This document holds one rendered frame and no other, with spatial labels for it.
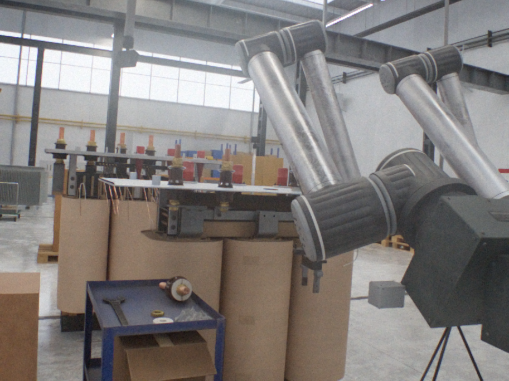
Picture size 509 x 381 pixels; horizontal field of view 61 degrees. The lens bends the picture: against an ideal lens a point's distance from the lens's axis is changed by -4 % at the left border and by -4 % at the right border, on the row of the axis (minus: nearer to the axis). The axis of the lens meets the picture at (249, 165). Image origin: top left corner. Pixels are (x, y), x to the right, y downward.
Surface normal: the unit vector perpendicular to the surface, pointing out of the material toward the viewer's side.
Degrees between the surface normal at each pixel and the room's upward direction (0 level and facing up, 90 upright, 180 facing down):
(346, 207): 67
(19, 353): 90
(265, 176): 90
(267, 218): 90
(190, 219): 90
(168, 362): 26
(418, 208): 107
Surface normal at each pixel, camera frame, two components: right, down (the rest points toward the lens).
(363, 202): -0.06, -0.36
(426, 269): -0.96, -0.07
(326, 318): 0.41, 0.01
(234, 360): -0.31, -0.04
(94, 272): 0.69, 0.03
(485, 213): 0.19, -0.86
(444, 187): 0.10, 0.08
